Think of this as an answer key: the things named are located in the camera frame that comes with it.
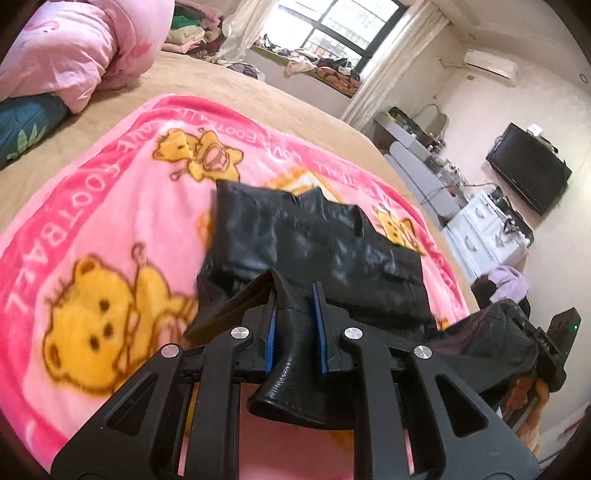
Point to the white air conditioner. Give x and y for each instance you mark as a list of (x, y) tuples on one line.
[(491, 64)]

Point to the teal leaf print pillow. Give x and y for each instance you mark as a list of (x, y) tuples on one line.
[(27, 129)]

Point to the stack of folded clothes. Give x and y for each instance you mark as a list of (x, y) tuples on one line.
[(184, 39)]

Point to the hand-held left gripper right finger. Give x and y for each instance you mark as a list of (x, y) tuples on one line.
[(378, 406)]

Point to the white drawer cabinet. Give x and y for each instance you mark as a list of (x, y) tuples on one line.
[(480, 235)]

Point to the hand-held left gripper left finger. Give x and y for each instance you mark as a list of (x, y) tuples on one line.
[(217, 406)]

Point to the dark striped cloth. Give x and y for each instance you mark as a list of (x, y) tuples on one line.
[(249, 71)]

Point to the black framed window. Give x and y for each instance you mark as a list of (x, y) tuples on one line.
[(341, 23)]

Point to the heap of scattered clothes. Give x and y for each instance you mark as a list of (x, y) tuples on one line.
[(332, 74)]

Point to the black leather jacket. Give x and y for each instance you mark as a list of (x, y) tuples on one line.
[(323, 240)]

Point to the grey dressing table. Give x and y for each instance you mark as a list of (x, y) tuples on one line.
[(415, 166)]

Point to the pink printed bear blanket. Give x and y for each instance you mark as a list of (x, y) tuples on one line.
[(92, 221)]

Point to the bed with beige sheet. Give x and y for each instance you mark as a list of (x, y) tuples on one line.
[(161, 78)]

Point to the person's right hand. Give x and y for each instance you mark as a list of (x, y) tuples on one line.
[(526, 385)]

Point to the black flat screen television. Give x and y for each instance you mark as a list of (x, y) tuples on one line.
[(528, 168)]

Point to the cream curtain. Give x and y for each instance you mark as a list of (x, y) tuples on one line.
[(244, 27), (397, 69)]

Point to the purple garment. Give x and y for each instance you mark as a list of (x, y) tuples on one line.
[(508, 281)]

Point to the dark garment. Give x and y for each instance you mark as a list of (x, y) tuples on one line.
[(482, 293)]

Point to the pink duvet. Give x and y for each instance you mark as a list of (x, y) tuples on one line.
[(69, 41)]

